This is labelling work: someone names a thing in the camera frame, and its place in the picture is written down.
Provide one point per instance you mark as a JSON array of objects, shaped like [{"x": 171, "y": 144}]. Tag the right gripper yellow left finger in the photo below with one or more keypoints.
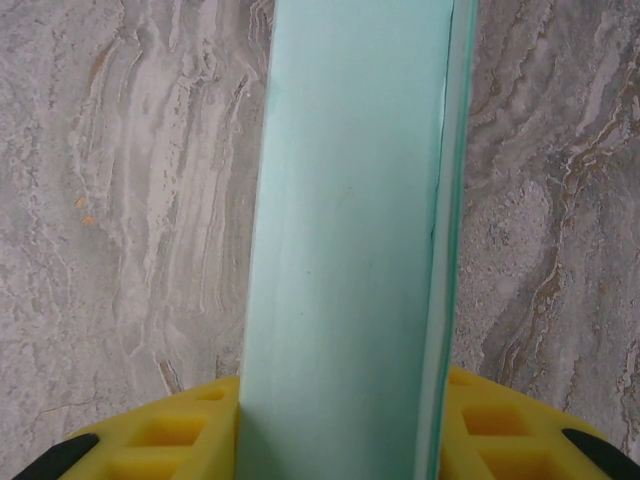
[{"x": 165, "y": 440}]

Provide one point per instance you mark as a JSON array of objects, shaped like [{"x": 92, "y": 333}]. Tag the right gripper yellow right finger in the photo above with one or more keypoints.
[{"x": 510, "y": 435}]

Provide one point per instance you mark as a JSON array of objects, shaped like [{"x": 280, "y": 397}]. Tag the light teal paper box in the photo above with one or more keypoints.
[{"x": 350, "y": 225}]

